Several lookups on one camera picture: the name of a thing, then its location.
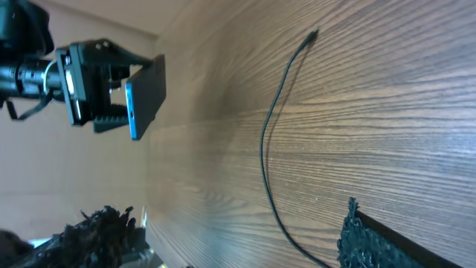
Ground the black USB charging cable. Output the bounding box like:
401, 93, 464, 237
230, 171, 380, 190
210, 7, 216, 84
259, 29, 334, 268

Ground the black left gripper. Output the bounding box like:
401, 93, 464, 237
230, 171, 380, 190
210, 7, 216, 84
56, 39, 152, 133

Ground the blue Samsung Galaxy smartphone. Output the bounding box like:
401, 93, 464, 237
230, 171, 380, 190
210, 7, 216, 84
125, 54, 167, 141

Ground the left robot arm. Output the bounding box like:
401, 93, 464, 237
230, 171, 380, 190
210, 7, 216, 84
1, 0, 151, 140

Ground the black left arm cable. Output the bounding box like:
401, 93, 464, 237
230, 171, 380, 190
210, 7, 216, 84
4, 89, 55, 121

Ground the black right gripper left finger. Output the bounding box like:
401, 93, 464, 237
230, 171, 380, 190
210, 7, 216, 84
1, 205, 165, 268

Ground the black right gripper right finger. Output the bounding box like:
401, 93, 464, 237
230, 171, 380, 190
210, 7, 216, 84
337, 197, 460, 268

